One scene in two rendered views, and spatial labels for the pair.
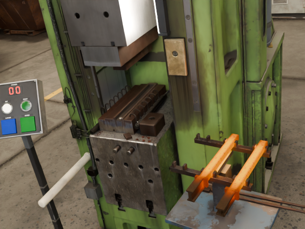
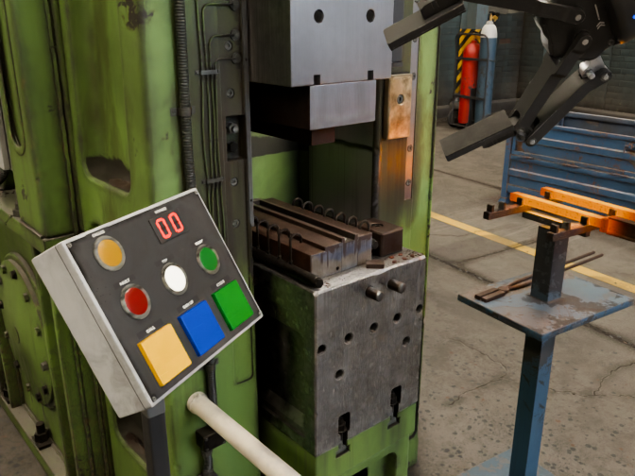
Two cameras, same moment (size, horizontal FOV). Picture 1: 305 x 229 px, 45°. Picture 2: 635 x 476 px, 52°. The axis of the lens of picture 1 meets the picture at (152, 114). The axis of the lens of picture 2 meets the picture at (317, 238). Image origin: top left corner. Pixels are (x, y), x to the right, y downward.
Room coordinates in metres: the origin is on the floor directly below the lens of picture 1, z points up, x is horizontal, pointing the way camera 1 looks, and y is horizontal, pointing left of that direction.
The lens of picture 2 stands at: (1.16, 1.59, 1.52)
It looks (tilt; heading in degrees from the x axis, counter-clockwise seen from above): 19 degrees down; 291
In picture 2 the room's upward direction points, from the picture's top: straight up
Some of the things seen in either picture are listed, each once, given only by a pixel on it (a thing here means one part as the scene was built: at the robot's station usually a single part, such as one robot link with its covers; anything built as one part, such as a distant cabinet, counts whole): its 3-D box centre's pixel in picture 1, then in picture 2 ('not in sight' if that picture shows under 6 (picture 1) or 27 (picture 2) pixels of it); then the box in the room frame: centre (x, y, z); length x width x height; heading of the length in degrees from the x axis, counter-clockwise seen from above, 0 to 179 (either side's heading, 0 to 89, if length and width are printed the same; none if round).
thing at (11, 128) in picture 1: (9, 126); (199, 328); (1.70, 0.73, 1.01); 0.07 x 0.05 x 0.07; 86
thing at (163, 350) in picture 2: not in sight; (163, 354); (1.70, 0.83, 1.01); 0.07 x 0.05 x 0.07; 86
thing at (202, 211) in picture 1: (223, 210); (544, 298); (1.15, -0.23, 0.74); 0.40 x 0.30 x 0.02; 54
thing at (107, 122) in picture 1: (134, 105); (288, 232); (1.81, 0.09, 0.96); 0.42 x 0.20 x 0.09; 151
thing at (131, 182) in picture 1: (151, 146); (303, 315); (1.79, 0.04, 0.69); 0.56 x 0.38 x 0.45; 151
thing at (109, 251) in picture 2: not in sight; (109, 253); (1.79, 0.83, 1.16); 0.05 x 0.03 x 0.04; 61
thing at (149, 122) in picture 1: (152, 124); (376, 236); (1.59, 0.01, 0.95); 0.12 x 0.08 x 0.06; 151
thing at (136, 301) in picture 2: not in sight; (135, 301); (1.75, 0.83, 1.09); 0.05 x 0.03 x 0.04; 61
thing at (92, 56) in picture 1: (122, 41); (286, 95); (1.81, 0.09, 1.32); 0.42 x 0.20 x 0.10; 151
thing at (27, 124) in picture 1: (28, 124); (231, 305); (1.69, 0.63, 1.01); 0.07 x 0.05 x 0.07; 86
